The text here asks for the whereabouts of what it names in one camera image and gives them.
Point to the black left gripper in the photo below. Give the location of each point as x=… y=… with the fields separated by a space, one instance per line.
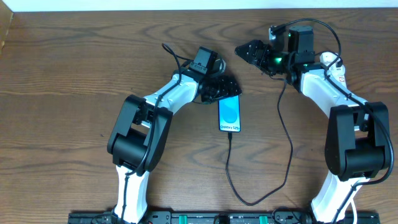
x=214 y=89

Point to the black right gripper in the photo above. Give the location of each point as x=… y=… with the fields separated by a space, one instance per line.
x=261 y=55

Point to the blue Samsung Galaxy smartphone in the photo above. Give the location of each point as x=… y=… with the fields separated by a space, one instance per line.
x=229 y=115

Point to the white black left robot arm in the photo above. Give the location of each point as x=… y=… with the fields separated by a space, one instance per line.
x=140 y=133

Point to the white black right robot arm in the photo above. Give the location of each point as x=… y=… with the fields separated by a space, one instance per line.
x=358 y=147

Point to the white power strip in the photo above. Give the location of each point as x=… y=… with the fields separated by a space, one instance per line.
x=337 y=69

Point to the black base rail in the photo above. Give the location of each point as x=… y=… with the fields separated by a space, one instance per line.
x=165 y=217

